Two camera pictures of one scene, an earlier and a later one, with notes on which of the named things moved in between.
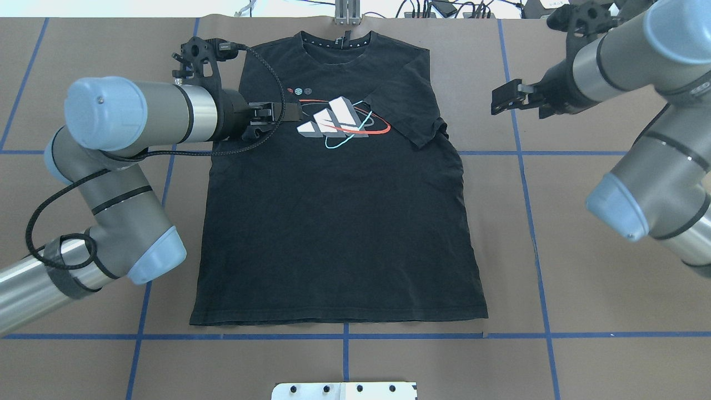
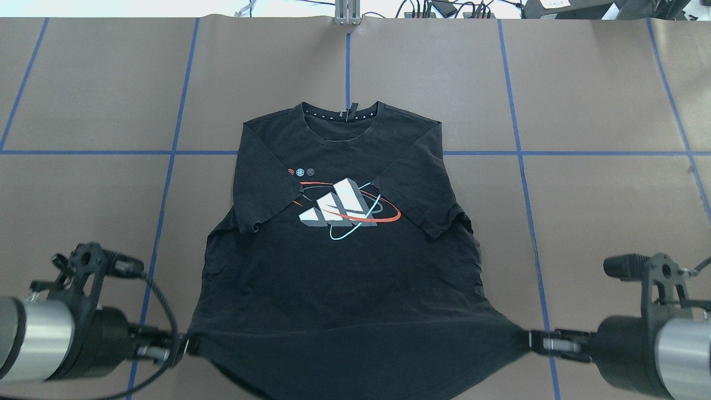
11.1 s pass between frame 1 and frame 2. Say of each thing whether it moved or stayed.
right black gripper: moved
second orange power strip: stayed
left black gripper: moved
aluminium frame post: stayed
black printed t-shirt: moved
